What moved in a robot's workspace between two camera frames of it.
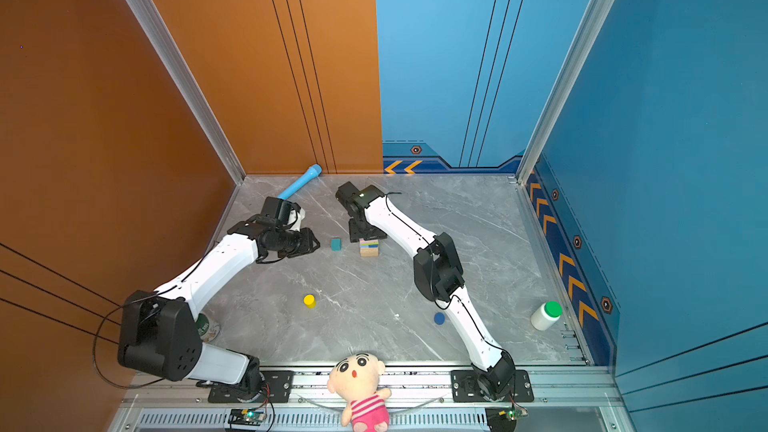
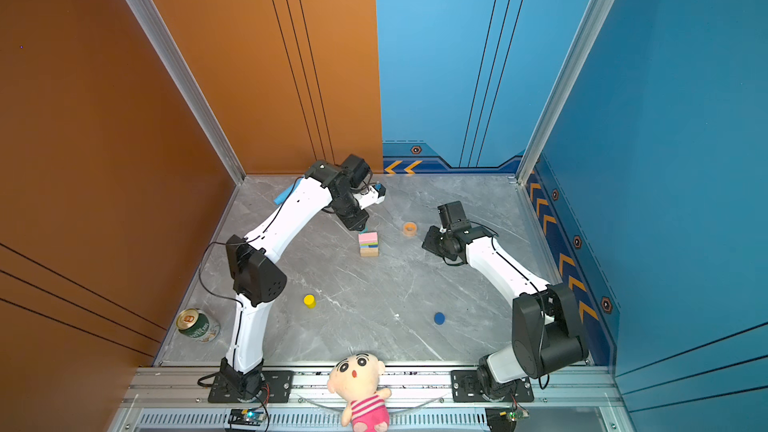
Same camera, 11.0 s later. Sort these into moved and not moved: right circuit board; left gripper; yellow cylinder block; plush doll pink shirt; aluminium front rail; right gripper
Moved: left gripper; right gripper
Not moved: right circuit board; yellow cylinder block; aluminium front rail; plush doll pink shirt
